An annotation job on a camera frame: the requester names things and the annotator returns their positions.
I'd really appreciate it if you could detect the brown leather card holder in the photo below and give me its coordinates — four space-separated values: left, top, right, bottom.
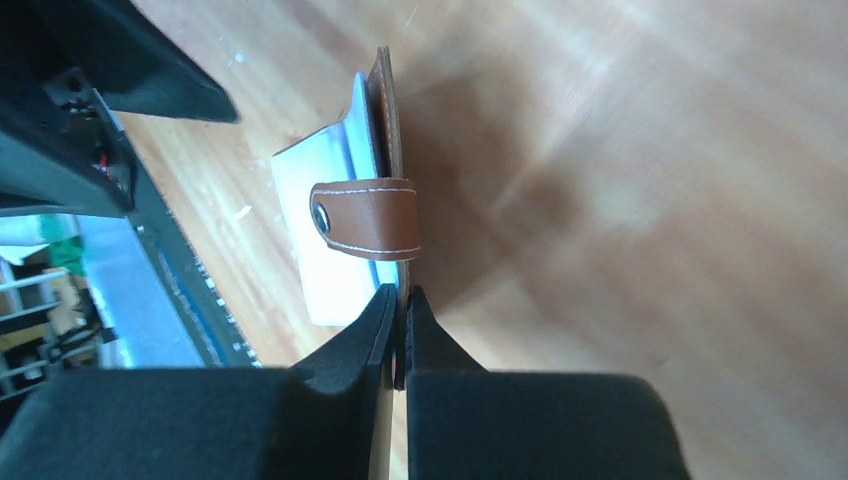
270 46 423 329

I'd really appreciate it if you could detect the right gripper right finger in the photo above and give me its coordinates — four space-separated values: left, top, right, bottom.
406 287 690 479

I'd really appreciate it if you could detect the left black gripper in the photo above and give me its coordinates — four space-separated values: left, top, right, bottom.
1 1 239 217

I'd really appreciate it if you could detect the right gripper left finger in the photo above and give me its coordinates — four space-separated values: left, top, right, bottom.
1 285 397 479

